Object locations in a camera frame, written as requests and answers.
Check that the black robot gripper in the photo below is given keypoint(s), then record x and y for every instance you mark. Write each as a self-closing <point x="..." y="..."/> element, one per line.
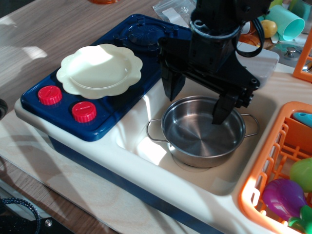
<point x="210" y="59"/>

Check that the stainless steel pan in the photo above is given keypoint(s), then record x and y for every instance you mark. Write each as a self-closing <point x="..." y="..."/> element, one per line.
<point x="194" y="140"/>

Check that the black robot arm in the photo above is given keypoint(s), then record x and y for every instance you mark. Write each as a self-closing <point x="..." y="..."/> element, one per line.
<point x="228" y="14"/>

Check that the cream toy sink unit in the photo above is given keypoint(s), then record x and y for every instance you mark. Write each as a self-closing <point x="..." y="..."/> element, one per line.
<point x="116" y="147"/>

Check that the blue toy stove top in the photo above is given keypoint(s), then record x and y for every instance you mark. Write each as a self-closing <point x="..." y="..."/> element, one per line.
<point x="138" y="33"/>

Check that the right red stove knob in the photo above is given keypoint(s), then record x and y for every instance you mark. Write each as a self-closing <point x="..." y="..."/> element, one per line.
<point x="84" y="112"/>

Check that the red stove knob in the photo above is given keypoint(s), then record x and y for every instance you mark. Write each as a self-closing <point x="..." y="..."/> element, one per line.
<point x="84" y="112"/>
<point x="49" y="95"/>

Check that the left red stove knob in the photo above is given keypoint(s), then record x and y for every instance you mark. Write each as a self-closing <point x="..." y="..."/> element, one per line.
<point x="49" y="95"/>

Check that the clear plastic bag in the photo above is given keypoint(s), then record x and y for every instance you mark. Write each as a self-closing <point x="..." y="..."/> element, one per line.
<point x="175" y="11"/>

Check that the yellow toy potato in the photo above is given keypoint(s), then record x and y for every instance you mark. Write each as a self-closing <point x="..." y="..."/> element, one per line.
<point x="269" y="28"/>

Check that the metal pot lid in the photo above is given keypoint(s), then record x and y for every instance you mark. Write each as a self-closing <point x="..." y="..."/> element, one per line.
<point x="288" y="54"/>

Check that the orange plastic crate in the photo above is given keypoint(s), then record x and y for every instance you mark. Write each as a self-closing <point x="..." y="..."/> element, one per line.
<point x="305" y="56"/>

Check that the orange plastic dish rack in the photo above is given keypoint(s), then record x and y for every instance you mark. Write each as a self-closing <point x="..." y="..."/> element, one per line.
<point x="287" y="142"/>

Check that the cream scalloped plastic plate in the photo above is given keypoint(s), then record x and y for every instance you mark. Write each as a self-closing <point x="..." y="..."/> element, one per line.
<point x="94" y="72"/>

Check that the teal utensil in rack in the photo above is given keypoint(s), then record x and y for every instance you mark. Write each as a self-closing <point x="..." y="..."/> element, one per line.
<point x="304" y="118"/>

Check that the teal plastic cup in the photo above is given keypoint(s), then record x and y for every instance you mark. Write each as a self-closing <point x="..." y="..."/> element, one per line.
<point x="289" y="25"/>

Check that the green toy vegetable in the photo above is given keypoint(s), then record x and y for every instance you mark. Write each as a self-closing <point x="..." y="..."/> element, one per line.
<point x="301" y="173"/>

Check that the purple toy eggplant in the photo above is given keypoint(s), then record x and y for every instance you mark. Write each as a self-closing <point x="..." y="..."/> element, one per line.
<point x="284" y="197"/>

